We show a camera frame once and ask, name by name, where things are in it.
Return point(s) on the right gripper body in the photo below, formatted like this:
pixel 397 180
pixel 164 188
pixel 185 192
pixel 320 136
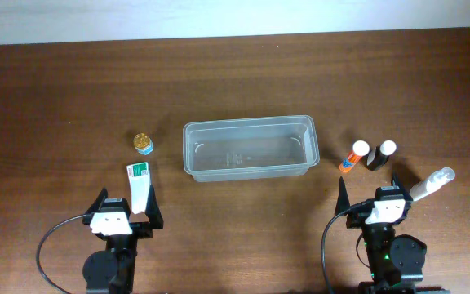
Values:
pixel 353 220

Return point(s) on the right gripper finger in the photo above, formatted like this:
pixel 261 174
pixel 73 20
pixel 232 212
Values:
pixel 342 203
pixel 400 188

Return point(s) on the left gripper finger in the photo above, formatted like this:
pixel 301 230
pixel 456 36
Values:
pixel 97 204
pixel 152 210

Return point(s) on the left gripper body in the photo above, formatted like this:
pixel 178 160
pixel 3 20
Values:
pixel 140 229

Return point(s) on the black bottle white cap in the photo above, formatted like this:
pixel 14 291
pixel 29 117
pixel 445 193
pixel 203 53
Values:
pixel 380 155

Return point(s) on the white spray bottle clear cap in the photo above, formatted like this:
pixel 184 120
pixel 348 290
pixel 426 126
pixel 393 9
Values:
pixel 432 183

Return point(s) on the white green medicine box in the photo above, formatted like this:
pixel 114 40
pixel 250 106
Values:
pixel 140 182

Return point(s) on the orange tube white cap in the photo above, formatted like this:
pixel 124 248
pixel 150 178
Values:
pixel 360 149

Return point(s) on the small gold-lid jar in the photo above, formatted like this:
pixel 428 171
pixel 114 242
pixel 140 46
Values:
pixel 143 144

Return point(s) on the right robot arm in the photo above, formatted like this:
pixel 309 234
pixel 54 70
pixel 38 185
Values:
pixel 395 261

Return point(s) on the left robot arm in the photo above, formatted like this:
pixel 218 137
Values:
pixel 113 269

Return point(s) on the clear plastic container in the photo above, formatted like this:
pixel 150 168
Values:
pixel 250 148

